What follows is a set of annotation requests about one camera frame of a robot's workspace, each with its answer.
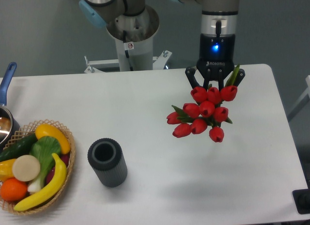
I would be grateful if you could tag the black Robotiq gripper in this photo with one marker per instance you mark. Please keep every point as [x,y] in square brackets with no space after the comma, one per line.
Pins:
[216,53]

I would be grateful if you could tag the red tulip bouquet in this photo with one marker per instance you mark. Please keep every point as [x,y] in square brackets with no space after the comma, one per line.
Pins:
[206,112]

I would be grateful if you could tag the dark grey ribbed vase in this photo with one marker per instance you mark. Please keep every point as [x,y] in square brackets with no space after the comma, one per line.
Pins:
[106,158]

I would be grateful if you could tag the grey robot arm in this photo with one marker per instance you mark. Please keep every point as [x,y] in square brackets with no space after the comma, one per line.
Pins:
[218,17]

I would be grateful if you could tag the black device at table edge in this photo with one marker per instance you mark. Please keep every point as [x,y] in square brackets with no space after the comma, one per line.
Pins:
[302,200]

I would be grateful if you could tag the purple red vegetable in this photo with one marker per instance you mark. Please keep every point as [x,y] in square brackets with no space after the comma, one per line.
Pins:
[52,172]

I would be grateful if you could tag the green bok choy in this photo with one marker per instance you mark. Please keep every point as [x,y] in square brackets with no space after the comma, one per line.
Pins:
[42,150]

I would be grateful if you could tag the woven wicker basket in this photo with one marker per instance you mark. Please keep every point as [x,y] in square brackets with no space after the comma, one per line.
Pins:
[28,130]

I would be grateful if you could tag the yellow banana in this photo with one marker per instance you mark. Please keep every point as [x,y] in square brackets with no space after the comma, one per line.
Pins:
[49,190]

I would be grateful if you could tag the green cucumber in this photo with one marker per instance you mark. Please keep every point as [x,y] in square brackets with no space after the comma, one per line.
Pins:
[19,148]

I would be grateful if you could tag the beige round disc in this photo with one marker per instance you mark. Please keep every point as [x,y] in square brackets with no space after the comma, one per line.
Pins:
[26,168]

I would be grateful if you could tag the yellow bell pepper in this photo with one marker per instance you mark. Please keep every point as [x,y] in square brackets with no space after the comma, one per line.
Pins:
[6,169]

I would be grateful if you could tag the orange fruit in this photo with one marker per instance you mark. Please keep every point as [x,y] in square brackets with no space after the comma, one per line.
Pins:
[13,190]

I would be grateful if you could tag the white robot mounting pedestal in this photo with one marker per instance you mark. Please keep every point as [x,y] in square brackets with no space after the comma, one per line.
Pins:
[134,37]

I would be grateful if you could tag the white frame at right edge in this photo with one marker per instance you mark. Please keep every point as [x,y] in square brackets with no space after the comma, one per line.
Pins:
[301,102]

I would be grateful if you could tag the blue handled saucepan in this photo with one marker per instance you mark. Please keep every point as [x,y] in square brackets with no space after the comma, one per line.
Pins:
[8,125]

